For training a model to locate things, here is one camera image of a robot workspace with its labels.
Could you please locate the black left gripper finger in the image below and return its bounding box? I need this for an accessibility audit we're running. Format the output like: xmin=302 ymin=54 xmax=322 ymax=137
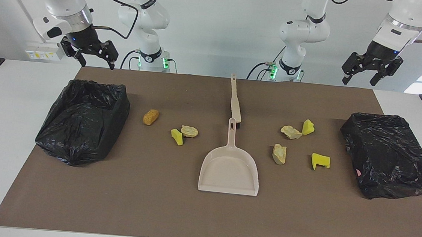
xmin=370 ymin=70 xmax=387 ymax=88
xmin=342 ymin=63 xmax=359 ymax=86

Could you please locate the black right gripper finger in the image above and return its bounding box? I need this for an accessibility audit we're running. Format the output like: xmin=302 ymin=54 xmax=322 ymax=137
xmin=100 ymin=42 xmax=120 ymax=71
xmin=70 ymin=49 xmax=88 ymax=68

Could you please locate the yellow green sponge wedge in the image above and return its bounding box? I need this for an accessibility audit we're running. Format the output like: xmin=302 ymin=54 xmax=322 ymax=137
xmin=302 ymin=119 xmax=316 ymax=136

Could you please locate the brown oval bread roll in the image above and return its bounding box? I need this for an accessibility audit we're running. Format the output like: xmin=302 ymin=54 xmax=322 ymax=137
xmin=142 ymin=108 xmax=160 ymax=126

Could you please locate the ridged golden pastry piece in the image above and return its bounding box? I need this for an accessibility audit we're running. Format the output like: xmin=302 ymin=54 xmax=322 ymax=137
xmin=280 ymin=124 xmax=303 ymax=141

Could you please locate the notched yellow sponge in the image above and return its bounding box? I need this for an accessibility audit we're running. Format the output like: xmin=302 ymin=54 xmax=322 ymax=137
xmin=310 ymin=152 xmax=332 ymax=172

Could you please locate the beige hand brush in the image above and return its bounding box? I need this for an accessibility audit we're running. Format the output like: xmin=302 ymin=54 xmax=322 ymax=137
xmin=227 ymin=73 xmax=246 ymax=131

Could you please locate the beige plastic dustpan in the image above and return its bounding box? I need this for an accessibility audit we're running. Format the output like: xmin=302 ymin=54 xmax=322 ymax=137
xmin=197 ymin=115 xmax=265 ymax=197

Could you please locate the black bag covered bin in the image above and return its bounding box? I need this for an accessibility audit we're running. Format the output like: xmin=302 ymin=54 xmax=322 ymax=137
xmin=335 ymin=111 xmax=422 ymax=204

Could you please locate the open bin with black bag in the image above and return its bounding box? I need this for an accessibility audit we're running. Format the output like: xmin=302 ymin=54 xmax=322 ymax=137
xmin=33 ymin=77 xmax=132 ymax=171

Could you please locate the small yellow green sponge piece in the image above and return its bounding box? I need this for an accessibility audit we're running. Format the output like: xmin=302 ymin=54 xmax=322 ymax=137
xmin=170 ymin=128 xmax=185 ymax=146

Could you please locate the beige rock piece left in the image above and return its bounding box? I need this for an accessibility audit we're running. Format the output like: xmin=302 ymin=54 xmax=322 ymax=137
xmin=180 ymin=125 xmax=199 ymax=139

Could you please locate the brown table mat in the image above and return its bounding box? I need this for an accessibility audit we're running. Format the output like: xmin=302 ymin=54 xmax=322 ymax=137
xmin=0 ymin=60 xmax=422 ymax=237

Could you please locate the black base cable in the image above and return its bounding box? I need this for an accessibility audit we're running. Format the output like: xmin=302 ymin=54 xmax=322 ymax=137
xmin=120 ymin=49 xmax=141 ymax=71
xmin=247 ymin=42 xmax=286 ymax=82

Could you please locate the white wall power outlet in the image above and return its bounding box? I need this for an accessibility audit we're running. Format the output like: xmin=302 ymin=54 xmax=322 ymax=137
xmin=24 ymin=40 xmax=66 ymax=62

